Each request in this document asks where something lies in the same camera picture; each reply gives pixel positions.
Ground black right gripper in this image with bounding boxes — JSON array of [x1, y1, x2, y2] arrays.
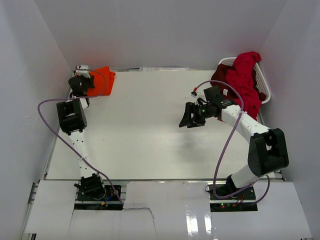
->
[[179, 102, 213, 129]]

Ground orange t shirt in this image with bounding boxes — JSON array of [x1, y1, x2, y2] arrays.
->
[[87, 66, 116, 97]]

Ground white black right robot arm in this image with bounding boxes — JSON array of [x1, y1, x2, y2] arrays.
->
[[179, 86, 289, 200]]

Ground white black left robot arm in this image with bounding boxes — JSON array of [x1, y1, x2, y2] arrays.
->
[[56, 71, 106, 200]]

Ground maroon t shirt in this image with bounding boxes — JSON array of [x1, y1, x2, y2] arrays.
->
[[211, 64, 266, 102]]

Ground pink magenta t shirt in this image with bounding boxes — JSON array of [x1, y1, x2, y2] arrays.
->
[[225, 51, 262, 120]]

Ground white perforated laundry basket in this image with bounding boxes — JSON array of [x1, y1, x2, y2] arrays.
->
[[218, 57, 271, 104]]

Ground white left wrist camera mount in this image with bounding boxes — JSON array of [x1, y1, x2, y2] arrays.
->
[[73, 64, 91, 78]]

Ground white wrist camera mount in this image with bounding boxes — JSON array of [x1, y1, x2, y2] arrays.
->
[[191, 88, 198, 98], [73, 64, 91, 78]]

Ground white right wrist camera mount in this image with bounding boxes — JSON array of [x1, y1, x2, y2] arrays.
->
[[191, 88, 198, 98]]

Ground printed paper sheet at wall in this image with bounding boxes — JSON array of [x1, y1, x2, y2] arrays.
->
[[139, 67, 189, 72]]

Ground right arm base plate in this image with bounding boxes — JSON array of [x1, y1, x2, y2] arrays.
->
[[204, 184, 258, 213]]

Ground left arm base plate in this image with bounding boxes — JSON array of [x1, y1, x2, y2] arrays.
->
[[74, 185, 123, 211]]

